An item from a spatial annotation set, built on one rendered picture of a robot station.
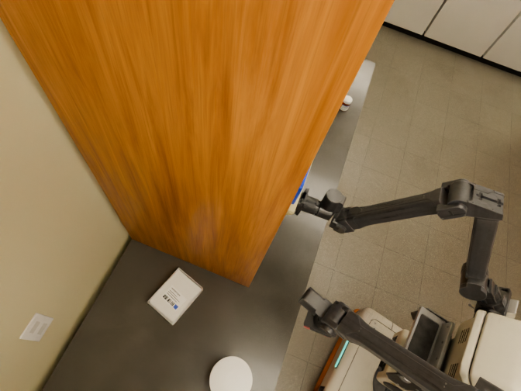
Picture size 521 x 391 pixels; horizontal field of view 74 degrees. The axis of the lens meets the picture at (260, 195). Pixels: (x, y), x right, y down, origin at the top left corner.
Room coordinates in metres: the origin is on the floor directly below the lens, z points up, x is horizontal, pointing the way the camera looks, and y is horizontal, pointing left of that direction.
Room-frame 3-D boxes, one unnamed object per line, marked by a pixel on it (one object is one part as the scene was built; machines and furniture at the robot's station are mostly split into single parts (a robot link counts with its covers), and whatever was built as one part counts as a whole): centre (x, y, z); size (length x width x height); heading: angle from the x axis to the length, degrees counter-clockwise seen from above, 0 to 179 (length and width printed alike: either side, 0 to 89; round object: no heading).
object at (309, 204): (0.58, -0.17, 1.20); 0.07 x 0.07 x 0.10; 86
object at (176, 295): (0.19, 0.19, 0.96); 0.16 x 0.12 x 0.04; 158
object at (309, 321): (0.21, -0.29, 1.21); 0.10 x 0.07 x 0.07; 84
